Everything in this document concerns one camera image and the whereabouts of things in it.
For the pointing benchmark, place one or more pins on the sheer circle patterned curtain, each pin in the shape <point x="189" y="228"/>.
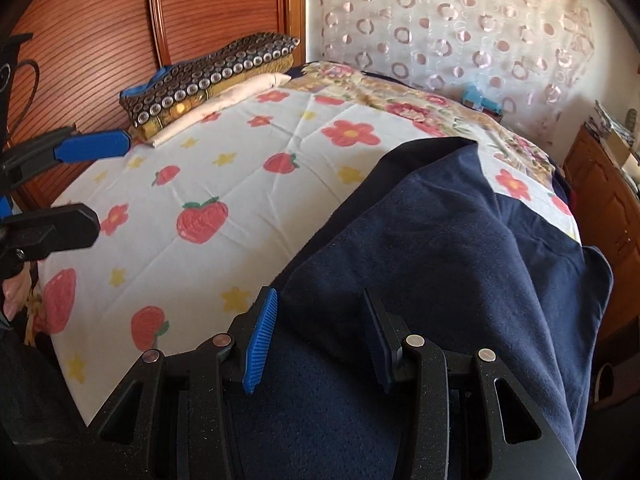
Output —
<point x="450" y="20"/>

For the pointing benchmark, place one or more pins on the peony floral quilt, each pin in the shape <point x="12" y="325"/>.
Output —
<point x="400" y="105"/>

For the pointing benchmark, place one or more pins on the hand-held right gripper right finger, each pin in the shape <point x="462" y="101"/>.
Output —
<point x="380" y="340"/>

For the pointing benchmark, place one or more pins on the white strawberry print bedsheet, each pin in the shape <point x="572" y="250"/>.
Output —
<point x="200" y="185"/>

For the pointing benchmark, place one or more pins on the yellow satin pillow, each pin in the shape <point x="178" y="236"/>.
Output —
<point x="192" y="105"/>

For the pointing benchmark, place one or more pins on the cream folded cloth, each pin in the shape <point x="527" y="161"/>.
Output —
<point x="240" y="91"/>

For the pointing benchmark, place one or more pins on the dark blue bedspread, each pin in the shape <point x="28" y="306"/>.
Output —
<point x="562" y="185"/>

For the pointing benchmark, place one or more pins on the open brown cardboard box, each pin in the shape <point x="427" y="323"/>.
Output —
<point x="622" y="152"/>

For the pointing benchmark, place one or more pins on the wooden headboard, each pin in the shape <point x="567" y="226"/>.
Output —
<point x="100" y="20"/>

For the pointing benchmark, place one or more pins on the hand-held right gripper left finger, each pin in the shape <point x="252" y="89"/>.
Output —
<point x="260" y="340"/>

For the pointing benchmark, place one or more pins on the brown wooden cabinet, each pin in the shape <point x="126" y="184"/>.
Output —
<point x="610" y="220"/>

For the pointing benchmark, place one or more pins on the blue cardboard box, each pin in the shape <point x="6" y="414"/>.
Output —
<point x="480" y="100"/>

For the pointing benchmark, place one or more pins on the stack of papers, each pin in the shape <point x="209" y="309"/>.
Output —
<point x="607" y="117"/>

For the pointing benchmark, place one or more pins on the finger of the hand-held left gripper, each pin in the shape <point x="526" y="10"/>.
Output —
<point x="60" y="232"/>
<point x="95" y="146"/>

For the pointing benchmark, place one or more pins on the navy blue printed t-shirt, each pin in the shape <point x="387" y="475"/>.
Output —
<point x="425" y="260"/>

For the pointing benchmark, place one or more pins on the person's left hand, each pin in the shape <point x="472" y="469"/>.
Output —
<point x="10" y="292"/>

